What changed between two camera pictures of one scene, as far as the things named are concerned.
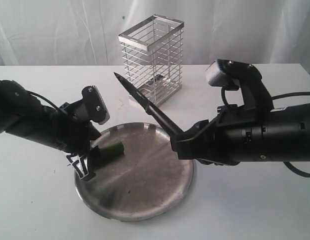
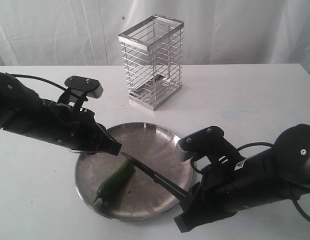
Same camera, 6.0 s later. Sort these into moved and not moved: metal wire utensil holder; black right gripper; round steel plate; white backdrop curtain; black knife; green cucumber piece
Moved: black right gripper; green cucumber piece; black knife
Not moved: metal wire utensil holder; white backdrop curtain; round steel plate
